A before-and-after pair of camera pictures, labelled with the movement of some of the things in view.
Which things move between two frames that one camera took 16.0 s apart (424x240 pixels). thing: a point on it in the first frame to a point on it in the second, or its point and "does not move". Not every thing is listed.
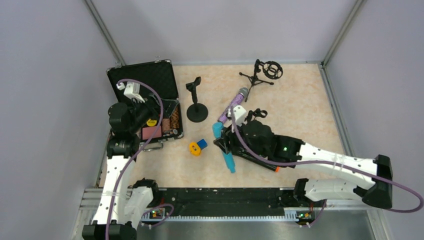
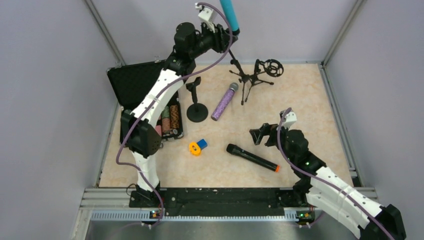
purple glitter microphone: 243,92 to 221,108
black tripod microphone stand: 251,115 to 243,77
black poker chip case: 154,82 does not move
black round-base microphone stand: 196,112 does not move
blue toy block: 202,144 does not move
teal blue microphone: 218,128 to 228,8
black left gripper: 154,104 to 224,38
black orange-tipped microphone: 252,158 does not move
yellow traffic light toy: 194,149 does not move
